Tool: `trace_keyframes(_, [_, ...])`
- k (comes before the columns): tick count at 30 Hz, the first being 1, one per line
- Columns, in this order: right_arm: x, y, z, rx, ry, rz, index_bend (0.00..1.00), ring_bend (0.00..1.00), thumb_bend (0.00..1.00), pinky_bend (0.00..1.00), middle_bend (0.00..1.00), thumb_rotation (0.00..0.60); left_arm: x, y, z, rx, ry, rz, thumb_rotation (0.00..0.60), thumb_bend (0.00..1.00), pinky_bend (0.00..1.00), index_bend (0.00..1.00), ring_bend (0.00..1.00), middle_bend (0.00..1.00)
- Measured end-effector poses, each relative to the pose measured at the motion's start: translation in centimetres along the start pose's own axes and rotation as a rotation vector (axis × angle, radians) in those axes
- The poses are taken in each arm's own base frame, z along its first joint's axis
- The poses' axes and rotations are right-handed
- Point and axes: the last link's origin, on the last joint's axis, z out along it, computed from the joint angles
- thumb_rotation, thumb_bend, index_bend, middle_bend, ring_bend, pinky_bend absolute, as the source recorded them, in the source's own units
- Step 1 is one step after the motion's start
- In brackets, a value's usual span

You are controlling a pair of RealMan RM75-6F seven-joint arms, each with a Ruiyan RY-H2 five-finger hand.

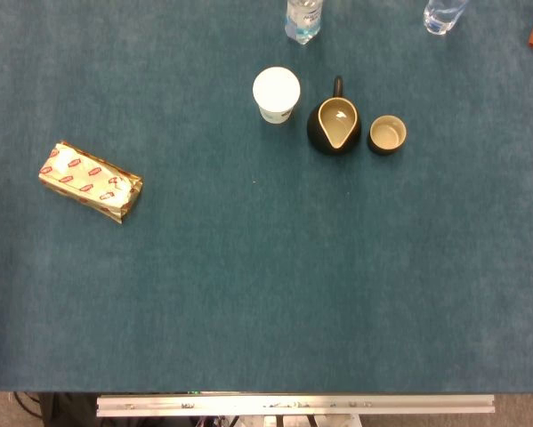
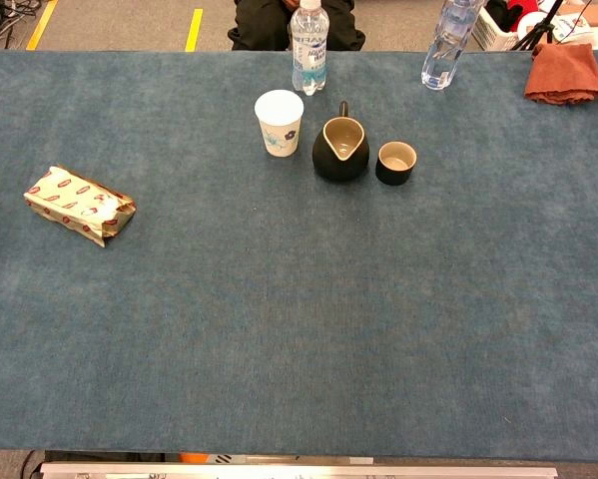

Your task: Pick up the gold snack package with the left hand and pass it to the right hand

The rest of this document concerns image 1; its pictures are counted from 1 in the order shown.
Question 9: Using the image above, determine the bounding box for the gold snack package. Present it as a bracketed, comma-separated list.
[38, 141, 144, 224]

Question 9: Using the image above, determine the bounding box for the white paper cup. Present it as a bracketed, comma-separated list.
[252, 66, 302, 125]

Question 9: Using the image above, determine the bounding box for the black ceramic cup beige inside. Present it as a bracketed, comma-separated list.
[366, 114, 408, 157]

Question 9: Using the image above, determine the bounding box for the black ceramic pitcher beige inside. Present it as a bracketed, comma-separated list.
[306, 76, 362, 156]

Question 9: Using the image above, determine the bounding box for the clear plastic water bottle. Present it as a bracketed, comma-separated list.
[284, 0, 326, 45]

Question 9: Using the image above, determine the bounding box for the clear drinking glass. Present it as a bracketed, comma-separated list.
[423, 0, 471, 36]

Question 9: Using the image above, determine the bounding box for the aluminium profile rail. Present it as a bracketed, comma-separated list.
[96, 393, 496, 418]

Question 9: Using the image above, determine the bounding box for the black cable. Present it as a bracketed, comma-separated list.
[12, 391, 43, 420]

